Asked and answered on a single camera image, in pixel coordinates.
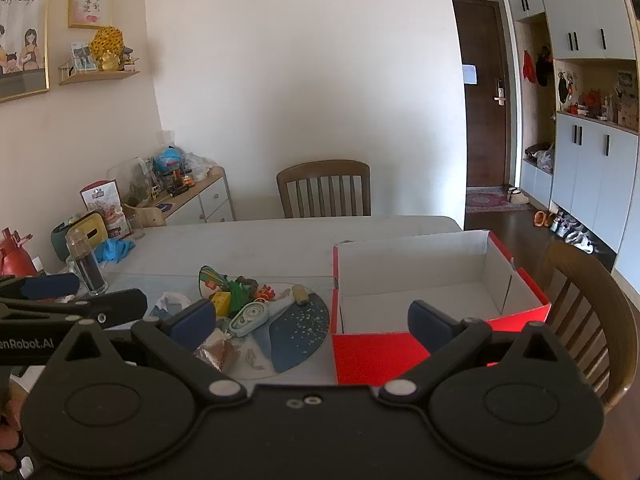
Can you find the near wooden chair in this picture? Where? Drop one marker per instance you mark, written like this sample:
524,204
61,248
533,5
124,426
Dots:
593,319

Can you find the orange red flower toy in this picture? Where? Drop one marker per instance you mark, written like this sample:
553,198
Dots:
265,293

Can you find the clear glass jar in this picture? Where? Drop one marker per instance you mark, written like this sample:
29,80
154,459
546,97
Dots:
85,261

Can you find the blue cloth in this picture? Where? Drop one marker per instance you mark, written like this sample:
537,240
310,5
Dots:
112,250

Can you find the blue globe toy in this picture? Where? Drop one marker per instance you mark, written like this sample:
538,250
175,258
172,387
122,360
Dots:
168,161

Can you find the far wooden chair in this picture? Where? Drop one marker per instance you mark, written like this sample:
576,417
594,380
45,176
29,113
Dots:
325,188

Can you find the small yellow box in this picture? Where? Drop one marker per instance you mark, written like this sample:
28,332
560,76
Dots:
221,301

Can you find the colourful fabric pouch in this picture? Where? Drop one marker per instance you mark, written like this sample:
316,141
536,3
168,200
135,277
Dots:
210,282

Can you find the framed family picture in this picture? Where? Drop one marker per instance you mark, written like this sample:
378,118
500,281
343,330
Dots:
24,49

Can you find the green plush toy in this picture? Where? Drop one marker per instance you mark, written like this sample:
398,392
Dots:
243,291

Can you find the brown entrance door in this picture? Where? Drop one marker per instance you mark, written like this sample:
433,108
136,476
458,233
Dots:
483,53

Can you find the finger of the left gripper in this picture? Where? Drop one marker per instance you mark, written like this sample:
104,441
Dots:
112,309
42,287

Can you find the wooden chair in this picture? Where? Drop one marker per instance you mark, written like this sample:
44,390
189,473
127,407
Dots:
325,188
593,319

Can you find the yellow flower ornament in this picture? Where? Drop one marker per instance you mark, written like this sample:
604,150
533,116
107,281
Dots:
107,48

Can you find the red white snack bag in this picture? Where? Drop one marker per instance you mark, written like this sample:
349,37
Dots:
103,197

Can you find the silver snack packet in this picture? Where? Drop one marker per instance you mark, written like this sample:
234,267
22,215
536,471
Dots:
218,351

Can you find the red kettle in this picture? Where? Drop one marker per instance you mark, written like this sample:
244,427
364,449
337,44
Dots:
14,258

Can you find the white drawer sideboard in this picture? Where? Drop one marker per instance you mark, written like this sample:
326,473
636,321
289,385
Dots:
207,201

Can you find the beige eraser block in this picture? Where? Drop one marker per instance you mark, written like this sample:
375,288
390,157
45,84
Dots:
300,294

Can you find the red patterned door rug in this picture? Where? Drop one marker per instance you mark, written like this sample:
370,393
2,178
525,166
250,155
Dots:
491,199

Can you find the small framed picture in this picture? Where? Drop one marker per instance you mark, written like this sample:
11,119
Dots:
91,14

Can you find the white wall cabinet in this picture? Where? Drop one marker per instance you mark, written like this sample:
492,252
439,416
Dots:
579,67

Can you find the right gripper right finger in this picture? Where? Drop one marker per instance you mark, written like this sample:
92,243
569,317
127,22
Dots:
452,346

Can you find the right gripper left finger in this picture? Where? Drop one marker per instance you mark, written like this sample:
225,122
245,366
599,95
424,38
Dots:
173,341

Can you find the round patterned table mat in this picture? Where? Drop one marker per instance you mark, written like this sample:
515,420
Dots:
293,347

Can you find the wooden wall shelf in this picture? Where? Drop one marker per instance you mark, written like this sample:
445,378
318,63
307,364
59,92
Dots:
69,74

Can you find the light green correction tape dispenser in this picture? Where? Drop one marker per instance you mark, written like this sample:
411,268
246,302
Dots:
250,317

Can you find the red and white cardboard box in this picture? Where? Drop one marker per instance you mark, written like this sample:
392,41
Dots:
466,274

